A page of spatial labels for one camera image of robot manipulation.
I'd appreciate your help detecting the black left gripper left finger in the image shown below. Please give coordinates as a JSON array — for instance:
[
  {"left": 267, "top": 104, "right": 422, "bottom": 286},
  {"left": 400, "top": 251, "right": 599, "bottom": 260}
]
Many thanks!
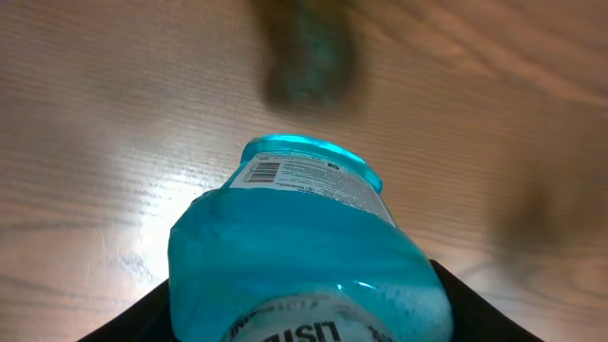
[{"left": 78, "top": 279, "right": 178, "bottom": 342}]

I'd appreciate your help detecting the blue mouthwash bottle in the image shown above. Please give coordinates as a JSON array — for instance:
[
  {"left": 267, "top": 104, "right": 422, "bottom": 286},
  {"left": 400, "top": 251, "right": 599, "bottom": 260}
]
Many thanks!
[{"left": 168, "top": 135, "right": 455, "bottom": 342}]

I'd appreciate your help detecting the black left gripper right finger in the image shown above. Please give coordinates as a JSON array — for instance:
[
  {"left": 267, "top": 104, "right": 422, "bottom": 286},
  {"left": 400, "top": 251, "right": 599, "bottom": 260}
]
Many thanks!
[{"left": 430, "top": 259, "right": 542, "bottom": 342}]

